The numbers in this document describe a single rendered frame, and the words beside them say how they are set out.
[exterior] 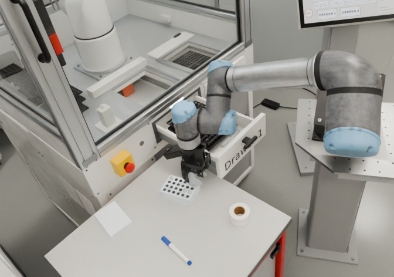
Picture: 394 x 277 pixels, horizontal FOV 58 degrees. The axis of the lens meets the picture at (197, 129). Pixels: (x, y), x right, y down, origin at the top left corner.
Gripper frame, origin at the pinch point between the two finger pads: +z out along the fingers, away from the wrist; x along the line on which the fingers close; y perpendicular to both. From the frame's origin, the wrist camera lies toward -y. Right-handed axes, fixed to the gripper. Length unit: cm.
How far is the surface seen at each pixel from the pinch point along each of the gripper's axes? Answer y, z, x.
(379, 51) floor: 58, 81, 257
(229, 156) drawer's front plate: 11.6, -7.5, 9.3
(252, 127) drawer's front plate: 15.7, -10.9, 23.3
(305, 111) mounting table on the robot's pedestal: 28, 5, 57
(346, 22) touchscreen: 36, -15, 106
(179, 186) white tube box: -4.4, 1.4, -2.6
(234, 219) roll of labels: 19.8, 1.3, -8.9
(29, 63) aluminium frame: -32, -56, -18
